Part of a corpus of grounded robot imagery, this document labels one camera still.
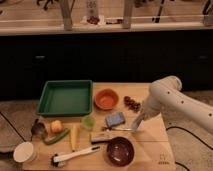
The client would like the blue towel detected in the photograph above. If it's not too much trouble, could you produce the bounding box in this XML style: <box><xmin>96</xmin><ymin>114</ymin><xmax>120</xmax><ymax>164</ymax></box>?
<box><xmin>105</xmin><ymin>112</ymin><xmax>126</xmax><ymax>127</ymax></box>

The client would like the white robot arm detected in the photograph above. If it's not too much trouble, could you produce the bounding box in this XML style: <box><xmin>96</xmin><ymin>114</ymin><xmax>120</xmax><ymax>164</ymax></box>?
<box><xmin>131</xmin><ymin>76</ymin><xmax>213</xmax><ymax>134</ymax></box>

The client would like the dark purple bowl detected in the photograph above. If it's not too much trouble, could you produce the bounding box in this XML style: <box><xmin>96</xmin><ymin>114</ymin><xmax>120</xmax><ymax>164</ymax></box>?
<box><xmin>106</xmin><ymin>137</ymin><xmax>135</xmax><ymax>167</ymax></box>

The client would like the red orange bowl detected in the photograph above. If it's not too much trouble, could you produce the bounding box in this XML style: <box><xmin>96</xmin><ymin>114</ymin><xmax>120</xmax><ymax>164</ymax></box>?
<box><xmin>94</xmin><ymin>89</ymin><xmax>119</xmax><ymax>110</ymax></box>

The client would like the dark grape bunch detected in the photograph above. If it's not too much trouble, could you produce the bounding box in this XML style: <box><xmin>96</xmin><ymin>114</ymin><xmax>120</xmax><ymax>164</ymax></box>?
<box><xmin>124</xmin><ymin>96</ymin><xmax>141</xmax><ymax>112</ymax></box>

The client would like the wooden block brush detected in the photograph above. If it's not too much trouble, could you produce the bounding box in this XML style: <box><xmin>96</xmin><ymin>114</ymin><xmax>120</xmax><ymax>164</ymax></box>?
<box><xmin>90</xmin><ymin>132</ymin><xmax>112</xmax><ymax>144</ymax></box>

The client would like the small green cup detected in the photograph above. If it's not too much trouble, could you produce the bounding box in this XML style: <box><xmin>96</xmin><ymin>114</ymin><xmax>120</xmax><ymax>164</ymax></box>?
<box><xmin>82</xmin><ymin>116</ymin><xmax>95</xmax><ymax>131</ymax></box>

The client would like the yellow corn cob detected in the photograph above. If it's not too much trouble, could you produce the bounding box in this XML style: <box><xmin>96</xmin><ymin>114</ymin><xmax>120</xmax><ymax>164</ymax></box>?
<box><xmin>70</xmin><ymin>124</ymin><xmax>79</xmax><ymax>152</ymax></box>

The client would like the green pepper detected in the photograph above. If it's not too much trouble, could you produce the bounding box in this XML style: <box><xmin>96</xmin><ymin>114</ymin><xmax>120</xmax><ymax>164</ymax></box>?
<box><xmin>43</xmin><ymin>128</ymin><xmax>70</xmax><ymax>145</ymax></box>

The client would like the orange yellow fruit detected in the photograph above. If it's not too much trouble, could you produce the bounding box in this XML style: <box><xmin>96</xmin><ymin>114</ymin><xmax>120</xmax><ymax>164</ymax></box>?
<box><xmin>50</xmin><ymin>120</ymin><xmax>63</xmax><ymax>133</ymax></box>

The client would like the green plastic tray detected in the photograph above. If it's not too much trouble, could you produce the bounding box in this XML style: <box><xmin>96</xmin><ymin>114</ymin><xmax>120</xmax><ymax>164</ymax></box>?
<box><xmin>37</xmin><ymin>80</ymin><xmax>93</xmax><ymax>117</ymax></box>

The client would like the metal measuring cup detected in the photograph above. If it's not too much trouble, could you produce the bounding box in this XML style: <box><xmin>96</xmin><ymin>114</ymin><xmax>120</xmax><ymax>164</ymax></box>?
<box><xmin>31</xmin><ymin>119</ymin><xmax>47</xmax><ymax>138</ymax></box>

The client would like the white round container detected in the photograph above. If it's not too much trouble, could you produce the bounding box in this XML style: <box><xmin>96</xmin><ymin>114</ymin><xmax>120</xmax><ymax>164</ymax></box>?
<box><xmin>13</xmin><ymin>142</ymin><xmax>36</xmax><ymax>163</ymax></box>

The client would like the black cable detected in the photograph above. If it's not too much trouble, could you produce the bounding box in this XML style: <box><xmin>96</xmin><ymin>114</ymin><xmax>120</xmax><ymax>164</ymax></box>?
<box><xmin>165</xmin><ymin>125</ymin><xmax>213</xmax><ymax>171</ymax></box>

